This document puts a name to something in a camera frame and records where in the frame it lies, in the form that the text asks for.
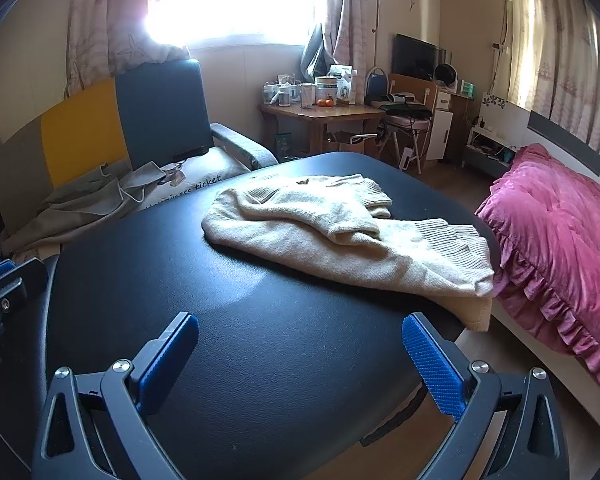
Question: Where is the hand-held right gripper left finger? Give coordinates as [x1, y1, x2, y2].
[31, 311, 200, 480]

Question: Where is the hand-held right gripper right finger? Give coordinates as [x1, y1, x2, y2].
[401, 311, 571, 480]

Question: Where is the beige knit sweater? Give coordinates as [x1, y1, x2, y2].
[201, 174, 496, 333]

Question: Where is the grey yellow blue sofa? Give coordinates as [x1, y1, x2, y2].
[0, 57, 281, 261]

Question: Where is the pink ruffled bedspread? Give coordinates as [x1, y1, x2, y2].
[474, 143, 600, 401]

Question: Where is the white printed seat cushion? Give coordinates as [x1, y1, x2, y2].
[140, 152, 248, 211]

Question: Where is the cardboard box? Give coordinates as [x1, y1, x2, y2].
[329, 131, 377, 155]

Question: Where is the white cabinet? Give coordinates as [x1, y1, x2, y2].
[426, 87, 457, 162]

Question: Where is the white flowered shelf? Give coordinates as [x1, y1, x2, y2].
[461, 92, 515, 177]

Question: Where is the folding stool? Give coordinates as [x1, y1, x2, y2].
[379, 92, 435, 175]

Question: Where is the dark bed headboard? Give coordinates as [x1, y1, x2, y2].
[527, 110, 600, 182]

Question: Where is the pink patterned curtain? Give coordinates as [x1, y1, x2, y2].
[65, 0, 191, 78]
[325, 0, 381, 71]

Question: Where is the wooden table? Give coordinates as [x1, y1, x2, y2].
[259, 100, 386, 161]

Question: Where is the wooden board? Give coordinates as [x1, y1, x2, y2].
[387, 74, 438, 111]

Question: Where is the blue bag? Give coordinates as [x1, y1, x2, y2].
[365, 67, 390, 103]

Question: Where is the cluster of small bottles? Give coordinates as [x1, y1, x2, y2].
[262, 74, 315, 108]

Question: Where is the round black fan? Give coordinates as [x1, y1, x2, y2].
[434, 62, 459, 92]

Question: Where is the white carton box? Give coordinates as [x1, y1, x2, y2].
[330, 64, 357, 106]

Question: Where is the white jar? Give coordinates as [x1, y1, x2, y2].
[315, 76, 337, 103]

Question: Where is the black television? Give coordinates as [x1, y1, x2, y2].
[392, 33, 452, 82]

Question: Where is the dark grey cloth bundle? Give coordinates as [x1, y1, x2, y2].
[299, 22, 332, 82]

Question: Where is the beige patterned curtain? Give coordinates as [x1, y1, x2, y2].
[505, 0, 600, 161]

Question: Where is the metal pole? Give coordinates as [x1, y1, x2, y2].
[374, 0, 387, 73]

